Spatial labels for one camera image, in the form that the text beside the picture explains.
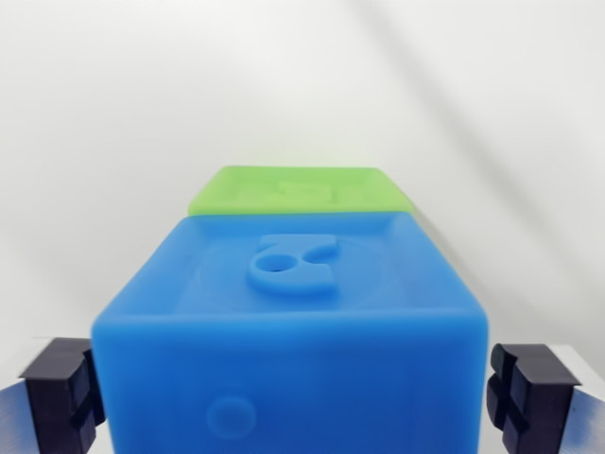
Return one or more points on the gripper left finger with silver black pad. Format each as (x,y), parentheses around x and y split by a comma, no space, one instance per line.
(52,402)

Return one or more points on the blue cube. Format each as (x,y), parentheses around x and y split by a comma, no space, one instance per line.
(293,340)

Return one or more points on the gripper right finger with silver black pad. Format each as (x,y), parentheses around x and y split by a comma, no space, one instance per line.
(543,402)

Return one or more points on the green cube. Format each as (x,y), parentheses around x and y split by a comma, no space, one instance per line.
(293,191)

